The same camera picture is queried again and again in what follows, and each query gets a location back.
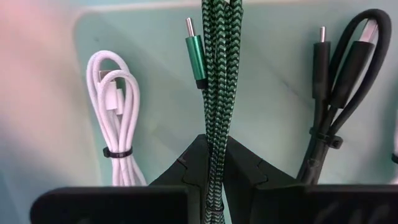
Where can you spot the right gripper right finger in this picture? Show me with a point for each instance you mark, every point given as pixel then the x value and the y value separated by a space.
pixel 311 205

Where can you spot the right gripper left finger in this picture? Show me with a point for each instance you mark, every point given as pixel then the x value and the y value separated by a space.
pixel 124 205

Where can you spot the teal translucent plastic bin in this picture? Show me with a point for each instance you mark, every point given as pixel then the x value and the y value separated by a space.
pixel 273 93

